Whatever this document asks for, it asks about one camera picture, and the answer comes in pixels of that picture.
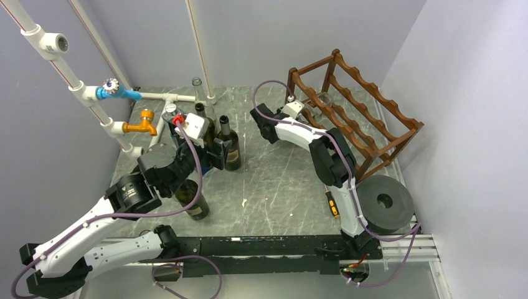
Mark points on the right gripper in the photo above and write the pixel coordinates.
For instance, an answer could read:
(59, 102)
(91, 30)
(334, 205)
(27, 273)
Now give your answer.
(278, 113)

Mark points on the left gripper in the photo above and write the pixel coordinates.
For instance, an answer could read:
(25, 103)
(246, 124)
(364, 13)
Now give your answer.
(218, 161)

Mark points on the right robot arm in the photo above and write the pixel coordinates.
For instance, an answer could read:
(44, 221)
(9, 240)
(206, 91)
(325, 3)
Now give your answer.
(333, 163)

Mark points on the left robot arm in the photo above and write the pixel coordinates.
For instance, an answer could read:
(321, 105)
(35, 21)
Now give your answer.
(61, 266)

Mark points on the labelled dark wine bottle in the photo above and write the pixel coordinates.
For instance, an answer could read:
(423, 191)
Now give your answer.
(233, 161)

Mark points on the blue square bottle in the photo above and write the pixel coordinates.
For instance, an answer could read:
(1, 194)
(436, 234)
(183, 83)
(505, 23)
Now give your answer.
(206, 168)

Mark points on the dark green wine bottle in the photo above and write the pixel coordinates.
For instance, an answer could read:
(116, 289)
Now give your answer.
(211, 129)

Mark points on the clear stoppered glass bottle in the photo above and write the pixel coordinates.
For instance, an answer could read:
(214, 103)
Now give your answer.
(170, 113)

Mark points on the clear tall empty bottle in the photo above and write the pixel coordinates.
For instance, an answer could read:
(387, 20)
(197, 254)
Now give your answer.
(201, 96)

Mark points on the wooden wine rack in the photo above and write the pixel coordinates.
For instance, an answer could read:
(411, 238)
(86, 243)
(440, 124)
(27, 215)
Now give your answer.
(375, 158)

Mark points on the orange brass tap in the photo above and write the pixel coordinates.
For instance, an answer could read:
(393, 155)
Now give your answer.
(145, 126)

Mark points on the yellow black screwdriver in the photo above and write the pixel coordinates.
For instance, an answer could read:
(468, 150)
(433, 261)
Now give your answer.
(332, 204)

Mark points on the blue tap valve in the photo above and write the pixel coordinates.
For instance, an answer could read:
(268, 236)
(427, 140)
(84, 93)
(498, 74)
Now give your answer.
(112, 88)

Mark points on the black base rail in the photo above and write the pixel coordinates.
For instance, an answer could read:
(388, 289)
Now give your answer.
(323, 254)

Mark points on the white pvc pipe frame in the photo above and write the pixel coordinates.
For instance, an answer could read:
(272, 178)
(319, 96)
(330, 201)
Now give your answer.
(52, 46)

